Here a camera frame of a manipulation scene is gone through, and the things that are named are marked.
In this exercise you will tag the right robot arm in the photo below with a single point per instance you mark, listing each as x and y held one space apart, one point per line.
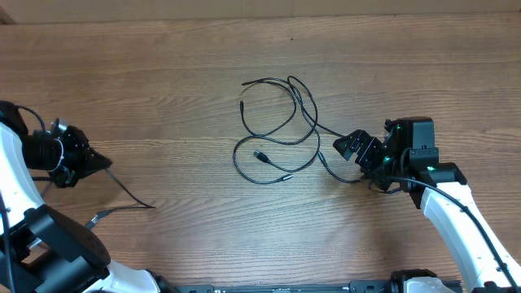
409 157

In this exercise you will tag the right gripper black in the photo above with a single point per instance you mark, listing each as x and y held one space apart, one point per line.
354 141

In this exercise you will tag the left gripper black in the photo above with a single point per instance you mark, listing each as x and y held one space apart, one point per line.
85 159

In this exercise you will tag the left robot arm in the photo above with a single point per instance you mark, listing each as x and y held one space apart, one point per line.
42 250

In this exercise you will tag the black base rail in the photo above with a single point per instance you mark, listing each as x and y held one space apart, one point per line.
358 286

